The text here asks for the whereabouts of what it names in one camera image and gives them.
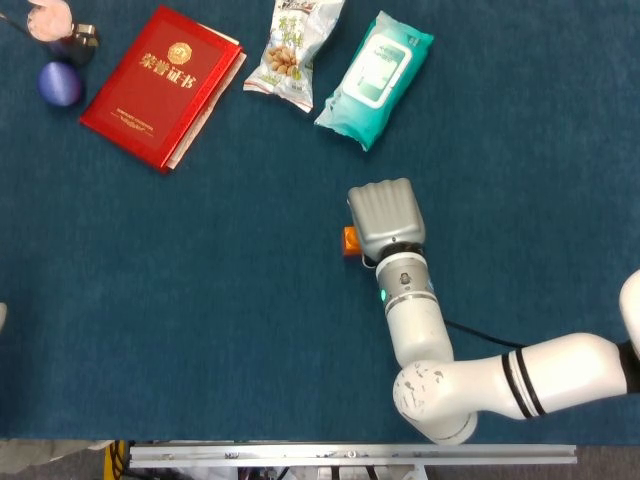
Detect aluminium frame rail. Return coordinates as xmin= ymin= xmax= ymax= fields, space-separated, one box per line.
xmin=128 ymin=442 xmax=578 ymax=470

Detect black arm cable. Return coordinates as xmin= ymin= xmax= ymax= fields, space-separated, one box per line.
xmin=443 ymin=317 xmax=529 ymax=349

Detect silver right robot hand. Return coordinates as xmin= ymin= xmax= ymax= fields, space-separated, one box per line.
xmin=346 ymin=177 xmax=427 ymax=267

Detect yellow and black cables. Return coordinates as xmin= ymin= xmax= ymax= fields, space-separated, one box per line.
xmin=103 ymin=439 xmax=137 ymax=480

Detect orange toy building block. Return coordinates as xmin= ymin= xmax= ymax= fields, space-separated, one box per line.
xmin=342 ymin=226 xmax=362 ymax=259

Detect peanut snack bag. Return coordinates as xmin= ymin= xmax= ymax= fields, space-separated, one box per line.
xmin=242 ymin=0 xmax=347 ymax=114

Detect purple ball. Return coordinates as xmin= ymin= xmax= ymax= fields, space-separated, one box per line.
xmin=37 ymin=61 xmax=84 ymax=108

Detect red certificate book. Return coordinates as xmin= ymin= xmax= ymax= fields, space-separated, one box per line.
xmin=78 ymin=4 xmax=248 ymax=175

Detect teal wet wipes pack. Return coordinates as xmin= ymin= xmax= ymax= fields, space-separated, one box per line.
xmin=313 ymin=10 xmax=435 ymax=153

